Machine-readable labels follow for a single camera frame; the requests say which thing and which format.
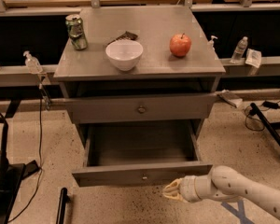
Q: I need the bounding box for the grey drawer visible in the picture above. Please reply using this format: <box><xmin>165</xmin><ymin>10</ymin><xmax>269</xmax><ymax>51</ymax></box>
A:
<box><xmin>73</xmin><ymin>120</ymin><xmax>212</xmax><ymax>187</ymax></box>
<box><xmin>64</xmin><ymin>93</ymin><xmax>217</xmax><ymax>123</ymax></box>

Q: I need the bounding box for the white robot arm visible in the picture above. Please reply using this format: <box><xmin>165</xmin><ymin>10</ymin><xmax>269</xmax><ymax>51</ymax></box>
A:
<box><xmin>162</xmin><ymin>166</ymin><xmax>280</xmax><ymax>220</ymax></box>

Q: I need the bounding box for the grey top drawer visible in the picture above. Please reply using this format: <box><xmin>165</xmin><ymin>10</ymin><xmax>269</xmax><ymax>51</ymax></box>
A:
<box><xmin>64</xmin><ymin>93</ymin><xmax>217</xmax><ymax>123</ymax></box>

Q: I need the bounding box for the grey drawer cabinet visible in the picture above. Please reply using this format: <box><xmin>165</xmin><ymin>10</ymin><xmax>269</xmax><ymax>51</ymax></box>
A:
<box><xmin>54</xmin><ymin>6</ymin><xmax>225</xmax><ymax>140</ymax></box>

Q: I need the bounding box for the blue tape cross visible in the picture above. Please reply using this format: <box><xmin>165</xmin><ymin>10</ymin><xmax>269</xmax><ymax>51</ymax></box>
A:
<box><xmin>221</xmin><ymin>200</ymin><xmax>254</xmax><ymax>224</ymax></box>

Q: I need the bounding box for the black bar on floor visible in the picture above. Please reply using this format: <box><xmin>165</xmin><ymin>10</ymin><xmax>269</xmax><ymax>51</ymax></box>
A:
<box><xmin>56</xmin><ymin>188</ymin><xmax>70</xmax><ymax>224</ymax></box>

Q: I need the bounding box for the black stand leg right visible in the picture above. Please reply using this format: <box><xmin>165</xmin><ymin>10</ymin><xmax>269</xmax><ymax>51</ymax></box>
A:
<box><xmin>249</xmin><ymin>103</ymin><xmax>280</xmax><ymax>146</ymax></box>

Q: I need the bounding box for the white bowl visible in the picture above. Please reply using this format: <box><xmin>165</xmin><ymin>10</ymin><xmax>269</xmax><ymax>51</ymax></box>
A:
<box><xmin>105</xmin><ymin>40</ymin><xmax>143</xmax><ymax>71</ymax></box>

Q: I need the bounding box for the red apple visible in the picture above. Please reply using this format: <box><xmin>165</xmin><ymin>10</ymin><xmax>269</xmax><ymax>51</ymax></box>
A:
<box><xmin>169</xmin><ymin>34</ymin><xmax>191</xmax><ymax>57</ymax></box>

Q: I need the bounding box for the small pump bottle right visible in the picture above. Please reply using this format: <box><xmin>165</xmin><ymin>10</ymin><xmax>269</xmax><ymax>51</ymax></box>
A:
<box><xmin>208</xmin><ymin>35</ymin><xmax>218</xmax><ymax>51</ymax></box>

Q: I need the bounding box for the clear water bottle right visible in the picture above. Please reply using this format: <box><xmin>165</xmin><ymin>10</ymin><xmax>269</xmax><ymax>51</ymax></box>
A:
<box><xmin>231</xmin><ymin>36</ymin><xmax>248</xmax><ymax>63</ymax></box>

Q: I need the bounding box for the white paper packet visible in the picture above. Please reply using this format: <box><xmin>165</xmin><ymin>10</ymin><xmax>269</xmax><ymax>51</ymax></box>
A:
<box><xmin>245</xmin><ymin>49</ymin><xmax>262</xmax><ymax>68</ymax></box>

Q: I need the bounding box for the dark snack packet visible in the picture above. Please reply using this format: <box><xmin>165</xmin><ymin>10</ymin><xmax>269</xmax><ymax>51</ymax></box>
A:
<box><xmin>110</xmin><ymin>31</ymin><xmax>138</xmax><ymax>43</ymax></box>

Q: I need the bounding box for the black stand base left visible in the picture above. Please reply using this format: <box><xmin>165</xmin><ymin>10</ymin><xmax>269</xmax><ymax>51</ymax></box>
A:
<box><xmin>0</xmin><ymin>112</ymin><xmax>40</xmax><ymax>224</ymax></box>

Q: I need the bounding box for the left sanitizer pump bottle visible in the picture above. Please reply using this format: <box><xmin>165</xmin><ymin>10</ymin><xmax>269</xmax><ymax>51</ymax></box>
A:
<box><xmin>23</xmin><ymin>50</ymin><xmax>43</xmax><ymax>74</ymax></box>

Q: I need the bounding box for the green soda can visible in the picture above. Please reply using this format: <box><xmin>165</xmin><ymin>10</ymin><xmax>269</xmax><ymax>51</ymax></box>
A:
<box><xmin>65</xmin><ymin>14</ymin><xmax>88</xmax><ymax>50</ymax></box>

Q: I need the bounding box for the white box on rail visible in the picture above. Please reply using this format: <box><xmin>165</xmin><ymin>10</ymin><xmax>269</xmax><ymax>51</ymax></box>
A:
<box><xmin>218</xmin><ymin>90</ymin><xmax>243</xmax><ymax>108</ymax></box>

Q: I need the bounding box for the black power adapter cable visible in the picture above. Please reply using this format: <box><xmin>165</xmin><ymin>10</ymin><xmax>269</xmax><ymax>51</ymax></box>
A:
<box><xmin>244</xmin><ymin>91</ymin><xmax>280</xmax><ymax>133</ymax></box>

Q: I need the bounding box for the black hanging cable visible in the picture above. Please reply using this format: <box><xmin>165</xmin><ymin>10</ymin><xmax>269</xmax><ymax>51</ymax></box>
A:
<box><xmin>7</xmin><ymin>75</ymin><xmax>52</xmax><ymax>224</ymax></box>

